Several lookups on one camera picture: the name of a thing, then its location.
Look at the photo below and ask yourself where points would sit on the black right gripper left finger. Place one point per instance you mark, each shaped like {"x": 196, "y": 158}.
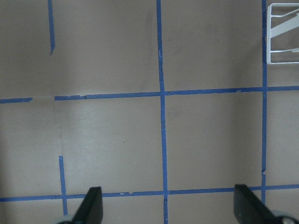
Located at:
{"x": 90, "y": 210}

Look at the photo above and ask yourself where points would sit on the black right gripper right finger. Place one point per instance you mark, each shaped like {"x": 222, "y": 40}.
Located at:
{"x": 248, "y": 209}

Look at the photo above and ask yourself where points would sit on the white wire cup rack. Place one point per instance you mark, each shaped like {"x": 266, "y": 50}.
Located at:
{"x": 282, "y": 33}

